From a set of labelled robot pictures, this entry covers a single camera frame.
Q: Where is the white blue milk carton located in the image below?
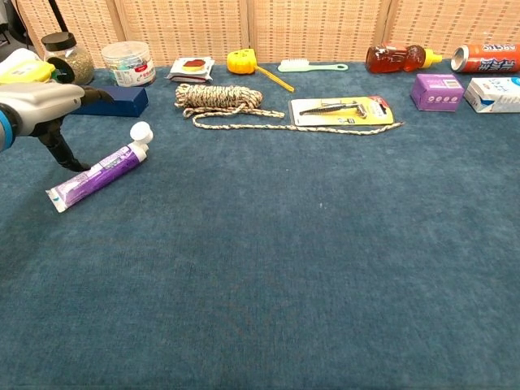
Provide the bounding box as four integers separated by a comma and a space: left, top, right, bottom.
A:
463, 76, 520, 115

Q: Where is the mint green brush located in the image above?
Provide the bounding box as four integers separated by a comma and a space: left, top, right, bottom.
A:
277, 58, 349, 74

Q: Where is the dark blue rectangular box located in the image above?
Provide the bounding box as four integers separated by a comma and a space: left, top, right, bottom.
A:
72, 85, 150, 119

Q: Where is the clear plastic tub of clips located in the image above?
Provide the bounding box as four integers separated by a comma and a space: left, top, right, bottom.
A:
101, 41, 157, 88

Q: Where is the orange soda can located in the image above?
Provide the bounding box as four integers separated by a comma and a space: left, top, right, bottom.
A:
450, 43, 520, 74

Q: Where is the small purple box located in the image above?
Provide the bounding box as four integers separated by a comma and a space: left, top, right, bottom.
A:
409, 73, 466, 112

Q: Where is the yellow tape measure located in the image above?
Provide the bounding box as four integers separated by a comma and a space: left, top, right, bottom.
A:
226, 48, 296, 93

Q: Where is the green box yellow lid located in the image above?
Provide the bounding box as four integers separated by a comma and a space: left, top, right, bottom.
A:
0, 59, 57, 85

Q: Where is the bamboo folding screen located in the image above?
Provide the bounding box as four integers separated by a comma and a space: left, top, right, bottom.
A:
15, 0, 520, 68

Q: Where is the coiled braided rope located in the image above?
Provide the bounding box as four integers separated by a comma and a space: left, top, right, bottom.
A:
174, 83, 405, 137

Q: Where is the glass jar black lid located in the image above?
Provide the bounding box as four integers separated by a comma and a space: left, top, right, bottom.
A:
41, 31, 95, 86

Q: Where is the black tripod stand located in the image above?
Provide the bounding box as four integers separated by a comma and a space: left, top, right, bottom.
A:
47, 0, 69, 33

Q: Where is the blue table cloth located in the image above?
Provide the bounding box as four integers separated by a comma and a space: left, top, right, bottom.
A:
0, 60, 520, 390

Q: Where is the honey bear bottle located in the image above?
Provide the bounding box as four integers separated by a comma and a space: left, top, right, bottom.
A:
365, 43, 444, 75

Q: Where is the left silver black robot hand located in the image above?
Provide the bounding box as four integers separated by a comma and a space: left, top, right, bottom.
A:
0, 82, 115, 173

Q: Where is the razor in blister pack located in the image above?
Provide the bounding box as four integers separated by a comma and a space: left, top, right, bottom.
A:
288, 95, 396, 128

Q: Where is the purple white toothpaste tube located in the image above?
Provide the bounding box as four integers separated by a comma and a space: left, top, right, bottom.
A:
45, 121, 154, 214

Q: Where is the white snack packet red cake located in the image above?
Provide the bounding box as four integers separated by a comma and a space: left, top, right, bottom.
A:
166, 56, 216, 85

